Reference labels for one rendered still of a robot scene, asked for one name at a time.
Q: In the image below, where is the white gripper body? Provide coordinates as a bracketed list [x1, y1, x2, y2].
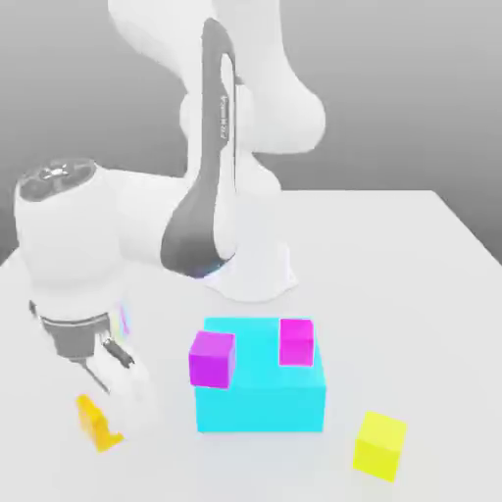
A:
[82, 346, 159, 434]

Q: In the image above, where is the small orange cube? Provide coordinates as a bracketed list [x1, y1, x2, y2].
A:
[75, 393, 126, 455]

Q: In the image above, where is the small purple cube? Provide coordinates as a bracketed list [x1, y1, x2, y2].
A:
[188, 329, 237, 390]

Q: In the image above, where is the small magenta cube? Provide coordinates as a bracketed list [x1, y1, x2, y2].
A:
[278, 318, 316, 368]

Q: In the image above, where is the small yellow cube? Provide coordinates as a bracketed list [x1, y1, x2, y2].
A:
[352, 410, 408, 484]

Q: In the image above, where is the large cyan box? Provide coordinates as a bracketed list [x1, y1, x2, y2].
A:
[194, 316, 327, 434]

